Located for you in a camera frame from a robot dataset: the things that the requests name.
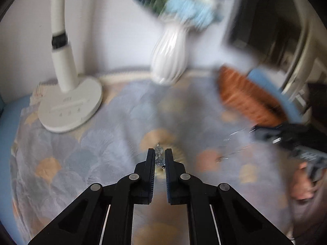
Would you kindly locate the black monitor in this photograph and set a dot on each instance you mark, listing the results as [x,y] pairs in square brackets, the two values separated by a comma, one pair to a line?
[263,23]

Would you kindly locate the brown wicker basket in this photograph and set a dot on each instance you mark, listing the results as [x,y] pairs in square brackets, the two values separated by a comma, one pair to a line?
[242,99]

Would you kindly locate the cream underlay cloth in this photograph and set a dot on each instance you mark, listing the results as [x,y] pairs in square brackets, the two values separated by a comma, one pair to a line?
[122,76]

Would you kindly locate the person's right hand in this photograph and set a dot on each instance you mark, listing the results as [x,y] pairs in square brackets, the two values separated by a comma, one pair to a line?
[302,186]

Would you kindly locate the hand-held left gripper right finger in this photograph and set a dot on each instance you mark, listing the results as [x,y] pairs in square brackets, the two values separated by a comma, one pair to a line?
[176,183]

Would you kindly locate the light blue chair back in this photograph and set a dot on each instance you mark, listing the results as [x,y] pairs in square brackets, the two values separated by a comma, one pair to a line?
[276,89]

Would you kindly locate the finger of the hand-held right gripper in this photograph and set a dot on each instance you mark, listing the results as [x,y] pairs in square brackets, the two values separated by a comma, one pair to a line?
[265,134]

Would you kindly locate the blue and white flower bouquet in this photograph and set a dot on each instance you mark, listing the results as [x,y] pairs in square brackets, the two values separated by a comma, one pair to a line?
[189,5]

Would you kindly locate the white ribbed vase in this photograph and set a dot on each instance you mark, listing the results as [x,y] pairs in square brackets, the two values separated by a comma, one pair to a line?
[168,56]

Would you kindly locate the white desk lamp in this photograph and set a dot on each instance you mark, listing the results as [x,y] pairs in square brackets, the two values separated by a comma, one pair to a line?
[69,107]

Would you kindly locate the scallop patterned blanket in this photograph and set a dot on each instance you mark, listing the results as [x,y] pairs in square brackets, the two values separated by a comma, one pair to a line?
[89,145]

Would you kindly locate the person's right forearm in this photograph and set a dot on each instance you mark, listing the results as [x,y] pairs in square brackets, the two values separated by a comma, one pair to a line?
[311,217]

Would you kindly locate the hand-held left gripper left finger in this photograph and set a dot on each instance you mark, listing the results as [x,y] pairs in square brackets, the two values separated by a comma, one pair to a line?
[143,183]

